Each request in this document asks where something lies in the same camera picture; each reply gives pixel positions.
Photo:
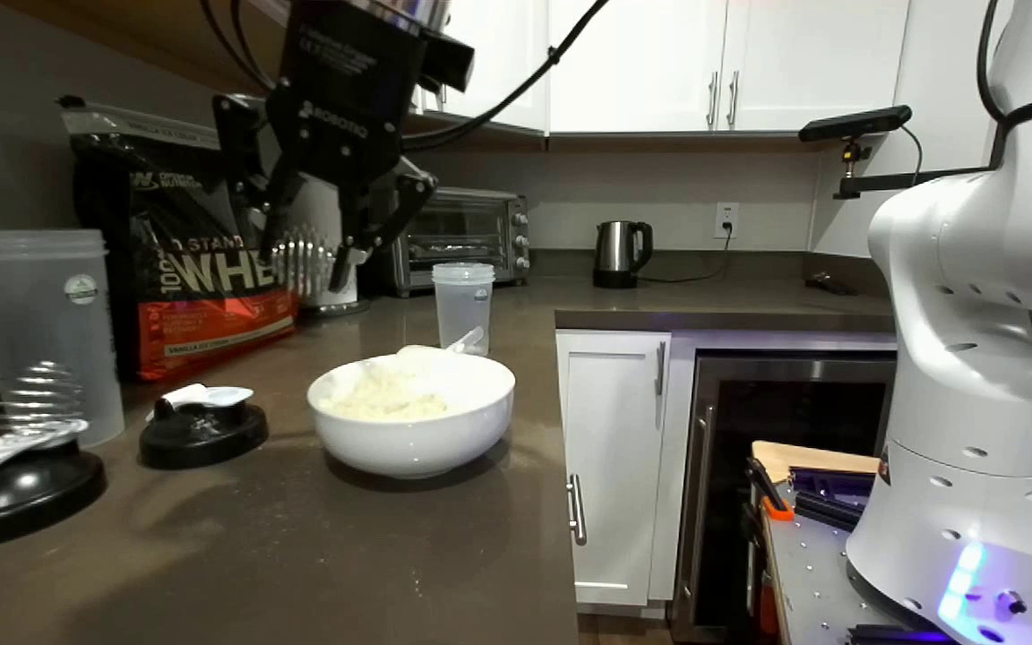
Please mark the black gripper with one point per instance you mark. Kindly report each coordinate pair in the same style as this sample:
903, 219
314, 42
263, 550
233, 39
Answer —
342, 96

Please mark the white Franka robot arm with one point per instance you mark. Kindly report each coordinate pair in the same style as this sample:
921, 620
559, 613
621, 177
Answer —
994, 361

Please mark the paper towel roll on holder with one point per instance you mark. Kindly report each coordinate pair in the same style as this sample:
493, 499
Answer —
325, 214

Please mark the silver toaster oven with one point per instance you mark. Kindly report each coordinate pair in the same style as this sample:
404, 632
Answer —
466, 239

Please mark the black red whey protein bag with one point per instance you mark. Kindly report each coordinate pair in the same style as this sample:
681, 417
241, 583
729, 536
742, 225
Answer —
181, 299

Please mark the small translucent white shaker cup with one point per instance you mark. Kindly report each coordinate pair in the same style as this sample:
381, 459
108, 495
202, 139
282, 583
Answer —
462, 311

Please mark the small black shaker lid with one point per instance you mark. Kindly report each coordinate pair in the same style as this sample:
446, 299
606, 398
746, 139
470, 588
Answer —
202, 433

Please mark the white ceramic bowl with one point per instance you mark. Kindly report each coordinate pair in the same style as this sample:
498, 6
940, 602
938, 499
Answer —
410, 442

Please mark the steel electric kettle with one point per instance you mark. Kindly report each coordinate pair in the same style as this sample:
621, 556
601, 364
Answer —
621, 254

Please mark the tall translucent shaker cup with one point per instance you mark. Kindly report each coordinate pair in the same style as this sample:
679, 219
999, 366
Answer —
44, 324

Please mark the white upper cabinets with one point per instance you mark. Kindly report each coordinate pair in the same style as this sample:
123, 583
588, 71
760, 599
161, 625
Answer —
661, 59

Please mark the white cabinets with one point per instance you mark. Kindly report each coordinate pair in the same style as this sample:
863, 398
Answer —
661, 59
609, 466

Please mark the white lower cabinets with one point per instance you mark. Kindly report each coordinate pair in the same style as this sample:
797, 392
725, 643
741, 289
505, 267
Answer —
609, 466

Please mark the small dark object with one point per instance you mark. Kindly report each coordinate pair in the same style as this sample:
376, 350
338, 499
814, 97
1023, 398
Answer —
821, 282

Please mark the dark built-in appliance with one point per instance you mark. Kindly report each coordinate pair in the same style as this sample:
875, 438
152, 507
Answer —
778, 405

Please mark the wooden board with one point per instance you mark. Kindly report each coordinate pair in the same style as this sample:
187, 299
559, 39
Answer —
806, 456

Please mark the perforated metal robot table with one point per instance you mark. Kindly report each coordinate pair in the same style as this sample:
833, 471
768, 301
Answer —
814, 586

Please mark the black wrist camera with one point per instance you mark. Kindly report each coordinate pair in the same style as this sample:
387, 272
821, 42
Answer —
449, 63

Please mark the white wall outlet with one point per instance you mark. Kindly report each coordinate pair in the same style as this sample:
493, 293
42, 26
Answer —
729, 217

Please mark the black camera on stand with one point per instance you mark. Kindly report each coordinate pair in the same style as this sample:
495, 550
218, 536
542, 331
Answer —
857, 122

